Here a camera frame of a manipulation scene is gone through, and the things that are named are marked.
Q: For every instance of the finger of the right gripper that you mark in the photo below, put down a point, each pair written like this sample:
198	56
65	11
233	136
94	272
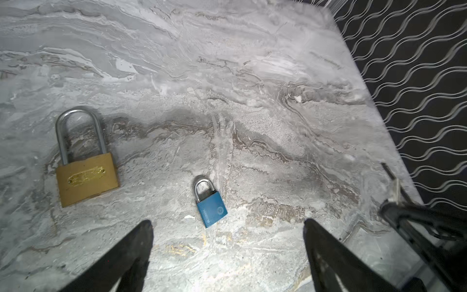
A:
439	238

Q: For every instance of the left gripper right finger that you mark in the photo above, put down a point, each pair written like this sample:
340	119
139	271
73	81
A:
334	266

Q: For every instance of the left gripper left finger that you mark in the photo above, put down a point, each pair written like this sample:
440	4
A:
124	264

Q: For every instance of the small blue padlock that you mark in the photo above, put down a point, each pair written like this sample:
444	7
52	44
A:
212	208

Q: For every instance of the large brass padlock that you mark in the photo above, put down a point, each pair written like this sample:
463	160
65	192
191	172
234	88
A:
80	180

